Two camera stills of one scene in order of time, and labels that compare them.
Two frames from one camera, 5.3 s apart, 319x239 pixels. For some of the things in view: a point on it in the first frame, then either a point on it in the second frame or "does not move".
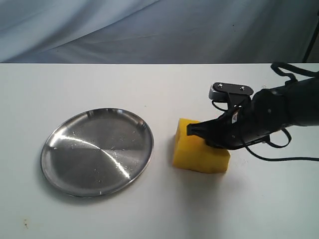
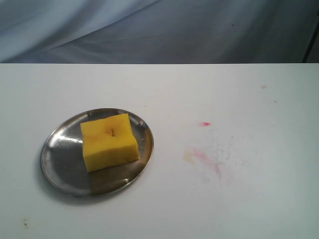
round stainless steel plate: x=97 y=153 does not move
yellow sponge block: x=194 y=153 to x=108 y=142
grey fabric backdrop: x=158 y=31 does not move
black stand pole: x=311 y=44 does not move
